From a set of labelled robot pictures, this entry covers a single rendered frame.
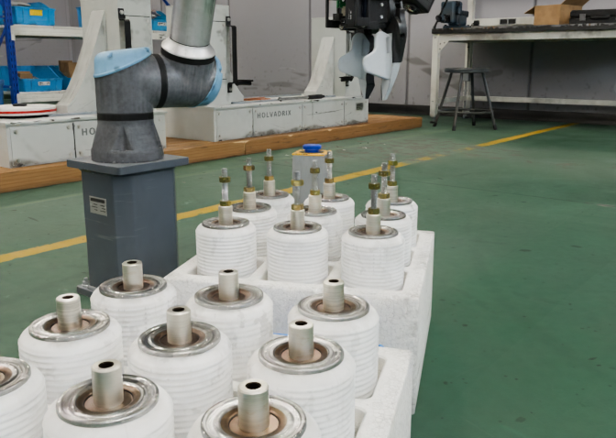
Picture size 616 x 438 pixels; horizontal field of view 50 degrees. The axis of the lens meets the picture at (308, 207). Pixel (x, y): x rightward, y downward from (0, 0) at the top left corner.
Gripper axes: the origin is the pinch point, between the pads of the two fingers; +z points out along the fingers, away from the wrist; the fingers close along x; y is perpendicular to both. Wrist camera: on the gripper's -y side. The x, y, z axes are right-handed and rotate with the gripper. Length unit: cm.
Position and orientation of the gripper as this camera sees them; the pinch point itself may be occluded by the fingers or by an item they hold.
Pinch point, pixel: (379, 90)
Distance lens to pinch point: 97.6
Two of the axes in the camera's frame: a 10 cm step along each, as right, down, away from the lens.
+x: 5.7, 1.8, -8.0
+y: -8.2, 1.2, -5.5
